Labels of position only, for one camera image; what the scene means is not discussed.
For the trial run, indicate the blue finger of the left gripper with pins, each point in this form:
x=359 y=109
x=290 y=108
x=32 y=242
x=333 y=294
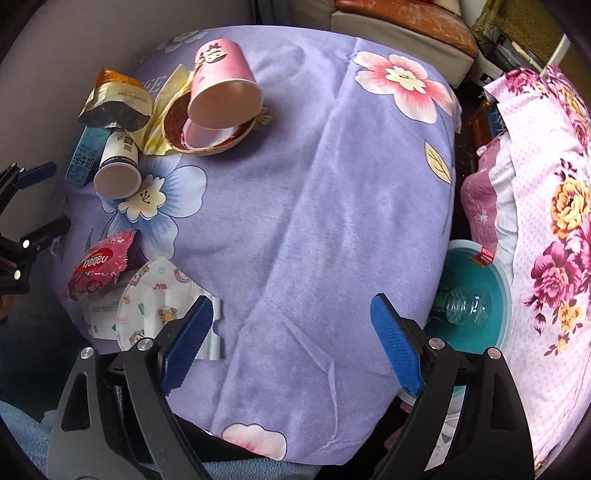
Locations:
x=28 y=178
x=42 y=238

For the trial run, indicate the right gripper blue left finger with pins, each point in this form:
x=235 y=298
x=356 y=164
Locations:
x=179 y=342

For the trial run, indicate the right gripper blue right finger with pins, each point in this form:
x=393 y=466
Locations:
x=397 y=337

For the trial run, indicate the white mask package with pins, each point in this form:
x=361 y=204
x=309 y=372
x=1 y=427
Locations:
x=106 y=313

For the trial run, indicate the blue milk carton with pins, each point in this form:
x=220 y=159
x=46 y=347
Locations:
x=86 y=156

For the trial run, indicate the white patterned face mask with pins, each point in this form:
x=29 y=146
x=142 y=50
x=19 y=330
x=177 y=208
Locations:
x=161 y=274

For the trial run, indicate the red snack wrapper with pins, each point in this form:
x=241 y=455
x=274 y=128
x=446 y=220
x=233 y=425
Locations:
x=101 y=265

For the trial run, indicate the white blue paper cup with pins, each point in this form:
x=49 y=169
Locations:
x=118 y=175

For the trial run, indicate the gold black snack bag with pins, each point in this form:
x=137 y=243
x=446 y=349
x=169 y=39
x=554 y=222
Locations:
x=116 y=101

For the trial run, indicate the brown coconut shell bowl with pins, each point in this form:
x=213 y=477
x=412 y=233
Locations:
x=177 y=115

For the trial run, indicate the white plastic lid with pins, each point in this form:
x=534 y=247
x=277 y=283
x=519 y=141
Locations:
x=196 y=137

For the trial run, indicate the pink paper cup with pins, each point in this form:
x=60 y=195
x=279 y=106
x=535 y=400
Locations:
x=224 y=92

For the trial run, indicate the teal plastic trash bin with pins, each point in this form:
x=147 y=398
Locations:
x=469 y=264

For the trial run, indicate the clear plastic bottle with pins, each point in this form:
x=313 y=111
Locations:
x=461 y=306

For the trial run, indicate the purple floral bed sheet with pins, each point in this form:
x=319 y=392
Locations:
x=343 y=190

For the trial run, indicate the yellow crumpled napkin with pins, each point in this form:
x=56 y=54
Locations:
x=153 y=142

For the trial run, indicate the pink floral quilt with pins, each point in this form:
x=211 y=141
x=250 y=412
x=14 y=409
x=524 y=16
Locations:
x=528 y=203

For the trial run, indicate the beige sofa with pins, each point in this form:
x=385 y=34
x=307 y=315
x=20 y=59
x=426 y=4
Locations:
x=453 y=64

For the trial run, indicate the black electronics stack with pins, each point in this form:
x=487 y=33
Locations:
x=500 y=54

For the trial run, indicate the orange leather seat cushion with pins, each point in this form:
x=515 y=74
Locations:
x=438 y=20

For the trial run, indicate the yellow patterned cloth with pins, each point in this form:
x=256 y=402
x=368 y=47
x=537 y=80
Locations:
x=527 y=23

